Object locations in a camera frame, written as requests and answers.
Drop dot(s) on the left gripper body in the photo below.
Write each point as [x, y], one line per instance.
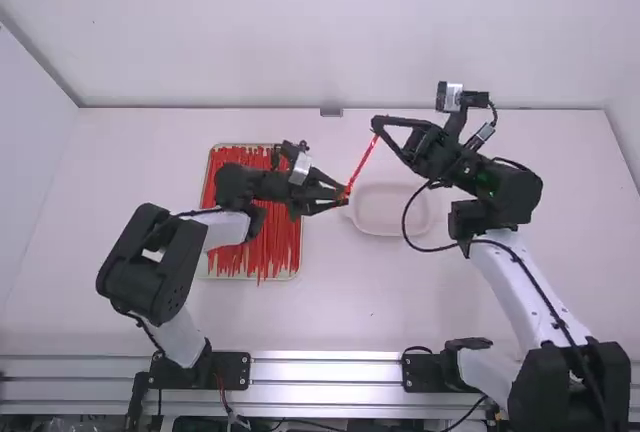
[280, 192]

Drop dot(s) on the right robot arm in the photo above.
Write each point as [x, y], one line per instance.
[510, 272]

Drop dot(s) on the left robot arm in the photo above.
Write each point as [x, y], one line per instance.
[150, 262]

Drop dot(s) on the pale tray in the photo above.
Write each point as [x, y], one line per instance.
[204, 272]

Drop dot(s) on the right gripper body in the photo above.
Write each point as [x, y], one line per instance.
[440, 154]

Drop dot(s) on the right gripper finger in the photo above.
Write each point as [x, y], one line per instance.
[396, 149]
[405, 123]

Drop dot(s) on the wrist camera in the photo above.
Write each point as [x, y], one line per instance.
[447, 97]
[301, 168]

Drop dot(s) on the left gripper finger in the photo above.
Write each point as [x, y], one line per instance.
[327, 181]
[322, 206]

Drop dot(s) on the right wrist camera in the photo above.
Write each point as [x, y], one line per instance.
[447, 97]

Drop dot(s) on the silver rails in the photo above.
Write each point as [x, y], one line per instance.
[325, 372]

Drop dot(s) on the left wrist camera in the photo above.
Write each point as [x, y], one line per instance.
[301, 168]

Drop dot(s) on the white dish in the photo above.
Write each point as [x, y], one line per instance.
[380, 207]

